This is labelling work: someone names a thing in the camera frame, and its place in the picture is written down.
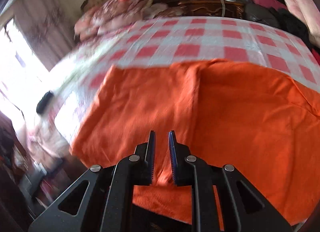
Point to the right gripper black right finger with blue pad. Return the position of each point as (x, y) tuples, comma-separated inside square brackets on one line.
[(223, 199)]

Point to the orange pants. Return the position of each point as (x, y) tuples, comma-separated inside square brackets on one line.
[(258, 119)]

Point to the floral pink folded quilt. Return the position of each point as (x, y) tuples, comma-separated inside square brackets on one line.
[(110, 16)]

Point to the pink floral cushion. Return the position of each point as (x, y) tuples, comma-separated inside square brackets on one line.
[(307, 12)]

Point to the floral pink bed sheet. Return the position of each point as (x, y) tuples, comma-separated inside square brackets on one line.
[(45, 144)]

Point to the black remote on bed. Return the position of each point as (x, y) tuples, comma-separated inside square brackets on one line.
[(43, 103)]

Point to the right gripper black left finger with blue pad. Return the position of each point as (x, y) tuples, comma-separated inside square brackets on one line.
[(101, 198)]

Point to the pink patterned curtain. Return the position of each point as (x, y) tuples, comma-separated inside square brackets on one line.
[(46, 28)]

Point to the red white checkered cover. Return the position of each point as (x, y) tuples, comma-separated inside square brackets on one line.
[(163, 41)]

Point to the black garment on chair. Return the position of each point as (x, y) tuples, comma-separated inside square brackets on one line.
[(291, 24)]

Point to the magenta garment on chair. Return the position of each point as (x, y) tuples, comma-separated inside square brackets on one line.
[(270, 4)]

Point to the dark wooden nightstand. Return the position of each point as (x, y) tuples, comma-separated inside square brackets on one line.
[(212, 8)]

